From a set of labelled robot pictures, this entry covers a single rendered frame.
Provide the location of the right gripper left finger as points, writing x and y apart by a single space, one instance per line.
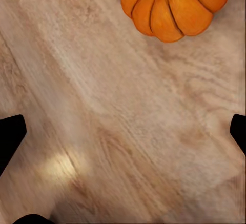
12 131

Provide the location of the pumpkin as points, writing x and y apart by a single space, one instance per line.
171 20

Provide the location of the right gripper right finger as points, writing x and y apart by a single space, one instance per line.
238 130

